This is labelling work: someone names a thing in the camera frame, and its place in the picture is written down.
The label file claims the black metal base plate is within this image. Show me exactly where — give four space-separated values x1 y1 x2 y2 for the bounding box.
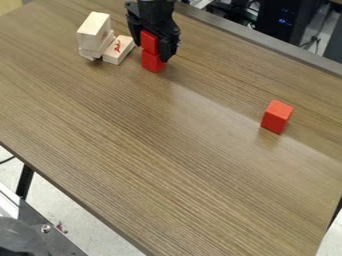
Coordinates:
0 199 91 256

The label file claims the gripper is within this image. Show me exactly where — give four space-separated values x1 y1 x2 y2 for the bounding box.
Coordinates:
122 0 182 63

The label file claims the plain wooden block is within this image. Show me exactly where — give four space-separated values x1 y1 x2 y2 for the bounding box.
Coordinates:
77 30 117 62
74 11 114 52

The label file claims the black computer tower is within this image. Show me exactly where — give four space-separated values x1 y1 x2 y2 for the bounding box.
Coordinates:
253 0 318 46

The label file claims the wooden block with red mark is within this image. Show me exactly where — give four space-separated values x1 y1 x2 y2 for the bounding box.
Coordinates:
101 34 137 66

